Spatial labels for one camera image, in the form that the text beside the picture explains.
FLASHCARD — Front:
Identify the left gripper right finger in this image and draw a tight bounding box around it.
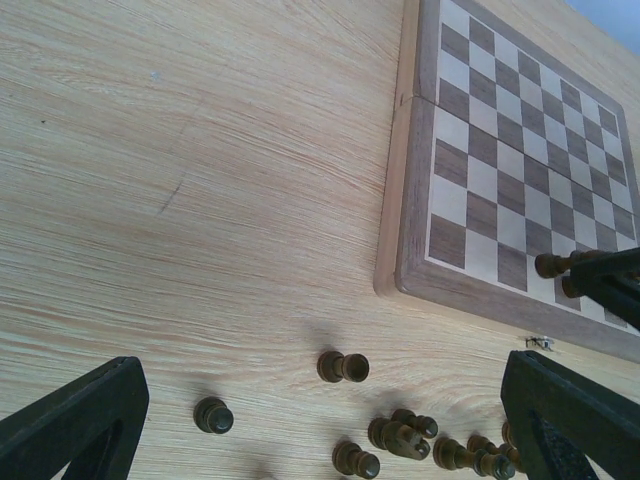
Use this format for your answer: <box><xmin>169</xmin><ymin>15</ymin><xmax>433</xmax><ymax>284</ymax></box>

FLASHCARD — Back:
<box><xmin>501</xmin><ymin>351</ymin><xmax>639</xmax><ymax>479</ymax></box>

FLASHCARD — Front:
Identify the dark pawn beside knight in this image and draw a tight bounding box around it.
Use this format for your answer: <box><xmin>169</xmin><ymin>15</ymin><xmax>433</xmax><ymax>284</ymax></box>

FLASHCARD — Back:
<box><xmin>391</xmin><ymin>409</ymin><xmax>439</xmax><ymax>439</ymax></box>

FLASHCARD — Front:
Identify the wooden chess board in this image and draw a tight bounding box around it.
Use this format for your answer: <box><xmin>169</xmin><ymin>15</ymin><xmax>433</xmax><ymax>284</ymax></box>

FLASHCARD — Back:
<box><xmin>373</xmin><ymin>1</ymin><xmax>639</xmax><ymax>361</ymax></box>

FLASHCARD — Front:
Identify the dark pawn far left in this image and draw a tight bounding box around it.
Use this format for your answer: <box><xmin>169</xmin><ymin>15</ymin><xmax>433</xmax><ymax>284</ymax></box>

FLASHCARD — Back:
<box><xmin>193</xmin><ymin>396</ymin><xmax>234</xmax><ymax>434</ymax></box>

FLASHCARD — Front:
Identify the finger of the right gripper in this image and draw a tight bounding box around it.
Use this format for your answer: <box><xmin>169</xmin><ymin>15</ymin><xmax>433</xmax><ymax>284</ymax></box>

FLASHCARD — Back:
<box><xmin>570</xmin><ymin>248</ymin><xmax>639</xmax><ymax>330</ymax></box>

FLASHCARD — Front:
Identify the dark bishop chess piece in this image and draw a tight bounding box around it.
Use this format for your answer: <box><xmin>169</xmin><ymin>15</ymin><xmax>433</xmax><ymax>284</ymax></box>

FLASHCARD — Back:
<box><xmin>561</xmin><ymin>275</ymin><xmax>583</xmax><ymax>298</ymax></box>

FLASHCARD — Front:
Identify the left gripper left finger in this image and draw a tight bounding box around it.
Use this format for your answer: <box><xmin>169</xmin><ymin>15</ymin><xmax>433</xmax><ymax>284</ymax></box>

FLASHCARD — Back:
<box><xmin>1</xmin><ymin>356</ymin><xmax>149</xmax><ymax>479</ymax></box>

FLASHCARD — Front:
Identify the dark pawn near board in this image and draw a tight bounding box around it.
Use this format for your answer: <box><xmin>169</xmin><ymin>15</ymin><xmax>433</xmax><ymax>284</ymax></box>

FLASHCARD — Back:
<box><xmin>317</xmin><ymin>351</ymin><xmax>370</xmax><ymax>383</ymax></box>

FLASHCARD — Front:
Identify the dark knight chess piece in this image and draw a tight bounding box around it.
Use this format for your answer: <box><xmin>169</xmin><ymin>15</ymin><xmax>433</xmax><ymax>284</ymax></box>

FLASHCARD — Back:
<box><xmin>368</xmin><ymin>417</ymin><xmax>431</xmax><ymax>461</ymax></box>

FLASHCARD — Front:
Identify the dark piece pile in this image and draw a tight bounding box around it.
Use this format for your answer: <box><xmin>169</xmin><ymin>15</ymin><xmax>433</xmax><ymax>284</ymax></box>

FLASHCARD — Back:
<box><xmin>433</xmin><ymin>437</ymin><xmax>488</xmax><ymax>476</ymax></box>

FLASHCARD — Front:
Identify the dark pawn lower middle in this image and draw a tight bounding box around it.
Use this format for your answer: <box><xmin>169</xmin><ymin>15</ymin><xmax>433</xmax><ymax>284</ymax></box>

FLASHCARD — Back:
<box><xmin>332</xmin><ymin>441</ymin><xmax>380</xmax><ymax>479</ymax></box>

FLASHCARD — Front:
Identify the metal board latch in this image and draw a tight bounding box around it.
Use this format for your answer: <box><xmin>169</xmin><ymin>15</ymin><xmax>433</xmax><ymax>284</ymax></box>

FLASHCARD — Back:
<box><xmin>525</xmin><ymin>336</ymin><xmax>554</xmax><ymax>351</ymax></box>

